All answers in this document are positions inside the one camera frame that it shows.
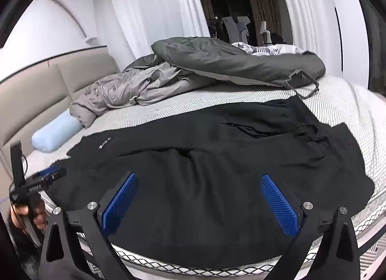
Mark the person's left hand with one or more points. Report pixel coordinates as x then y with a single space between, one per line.
39 219

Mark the beige padded headboard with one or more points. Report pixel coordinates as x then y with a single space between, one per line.
36 93

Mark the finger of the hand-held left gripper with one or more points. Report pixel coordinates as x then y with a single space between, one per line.
58 174
48 171

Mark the black pants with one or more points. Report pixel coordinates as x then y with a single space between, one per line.
196 192

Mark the light blue pillow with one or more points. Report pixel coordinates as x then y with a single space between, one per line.
51 135

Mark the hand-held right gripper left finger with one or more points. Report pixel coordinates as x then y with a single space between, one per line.
119 201

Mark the brown curtain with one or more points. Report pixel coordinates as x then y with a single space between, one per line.
265 8

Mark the white standing device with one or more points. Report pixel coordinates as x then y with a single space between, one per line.
267 37

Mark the clothes rack with clothes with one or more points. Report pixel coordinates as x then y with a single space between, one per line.
233 28

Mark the white curtain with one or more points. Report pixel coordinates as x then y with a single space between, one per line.
144 11
301 5

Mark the light grey crumpled blanket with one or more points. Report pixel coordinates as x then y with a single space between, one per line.
126 87

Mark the white patterned bedding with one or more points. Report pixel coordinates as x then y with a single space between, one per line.
271 49

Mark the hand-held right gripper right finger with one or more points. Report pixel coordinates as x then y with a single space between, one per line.
279 204

